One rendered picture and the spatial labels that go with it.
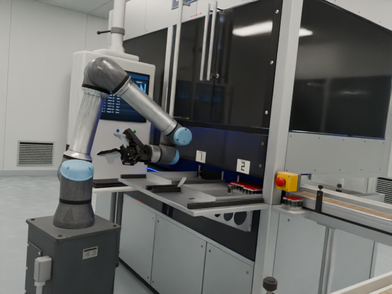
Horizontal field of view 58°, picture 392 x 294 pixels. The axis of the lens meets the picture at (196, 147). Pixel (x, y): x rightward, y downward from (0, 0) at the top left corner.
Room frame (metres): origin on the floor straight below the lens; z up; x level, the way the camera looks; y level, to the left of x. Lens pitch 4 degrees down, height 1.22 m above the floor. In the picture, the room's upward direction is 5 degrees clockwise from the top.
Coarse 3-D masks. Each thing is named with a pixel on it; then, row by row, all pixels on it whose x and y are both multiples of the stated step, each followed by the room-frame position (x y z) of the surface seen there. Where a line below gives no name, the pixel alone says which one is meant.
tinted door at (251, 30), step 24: (264, 0) 1.66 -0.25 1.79; (240, 24) 1.78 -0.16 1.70; (264, 24) 1.65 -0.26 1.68; (240, 48) 1.77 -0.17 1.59; (264, 48) 1.64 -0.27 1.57; (216, 72) 1.91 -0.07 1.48; (240, 72) 1.76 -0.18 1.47; (264, 72) 1.63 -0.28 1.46; (216, 96) 1.89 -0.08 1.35; (240, 96) 1.74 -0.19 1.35; (264, 96) 1.61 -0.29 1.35; (216, 120) 1.88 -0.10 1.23; (240, 120) 1.73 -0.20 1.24
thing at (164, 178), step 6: (150, 174) 1.86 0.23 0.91; (156, 174) 1.93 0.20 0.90; (162, 174) 1.95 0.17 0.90; (168, 174) 1.98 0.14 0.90; (174, 174) 2.00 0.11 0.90; (180, 174) 2.03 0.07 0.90; (186, 174) 2.05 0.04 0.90; (192, 174) 2.08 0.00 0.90; (156, 180) 1.81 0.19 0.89; (162, 180) 1.76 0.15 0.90; (168, 180) 1.71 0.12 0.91; (174, 180) 1.90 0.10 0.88; (180, 180) 1.92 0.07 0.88; (186, 180) 1.74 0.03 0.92; (192, 180) 1.76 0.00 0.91; (198, 180) 1.78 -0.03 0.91; (204, 180) 1.81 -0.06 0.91; (210, 180) 1.83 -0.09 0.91; (216, 180) 1.85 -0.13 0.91; (222, 180) 1.88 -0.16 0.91
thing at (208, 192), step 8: (184, 184) 1.63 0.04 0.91; (192, 184) 1.66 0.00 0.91; (200, 184) 1.69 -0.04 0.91; (208, 184) 1.72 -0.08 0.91; (216, 184) 1.75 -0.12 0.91; (224, 184) 1.78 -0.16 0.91; (184, 192) 1.59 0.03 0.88; (192, 192) 1.54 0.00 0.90; (200, 192) 1.50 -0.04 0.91; (208, 192) 1.65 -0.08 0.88; (216, 192) 1.67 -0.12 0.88; (224, 192) 1.69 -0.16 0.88; (232, 192) 1.71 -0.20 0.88; (208, 200) 1.45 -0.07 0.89; (216, 200) 1.42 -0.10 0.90; (224, 200) 1.44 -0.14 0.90
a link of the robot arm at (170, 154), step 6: (162, 150) 1.54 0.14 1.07; (168, 150) 1.56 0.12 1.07; (174, 150) 1.59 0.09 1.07; (162, 156) 1.54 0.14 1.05; (168, 156) 1.56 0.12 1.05; (174, 156) 1.58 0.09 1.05; (156, 162) 1.55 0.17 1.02; (162, 162) 1.56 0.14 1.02; (168, 162) 1.57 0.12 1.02; (174, 162) 1.59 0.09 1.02
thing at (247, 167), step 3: (237, 159) 1.71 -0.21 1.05; (240, 159) 1.69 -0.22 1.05; (237, 162) 1.70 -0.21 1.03; (240, 162) 1.69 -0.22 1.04; (246, 162) 1.66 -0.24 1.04; (249, 162) 1.64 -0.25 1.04; (237, 165) 1.70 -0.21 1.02; (240, 165) 1.69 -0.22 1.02; (243, 165) 1.67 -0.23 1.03; (246, 165) 1.65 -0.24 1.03; (249, 165) 1.64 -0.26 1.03; (237, 168) 1.70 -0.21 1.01; (240, 168) 1.68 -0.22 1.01; (243, 168) 1.67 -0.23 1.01; (246, 168) 1.65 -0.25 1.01; (249, 168) 1.64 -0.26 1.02; (240, 171) 1.68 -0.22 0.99; (243, 171) 1.67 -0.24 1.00; (246, 171) 1.65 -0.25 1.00
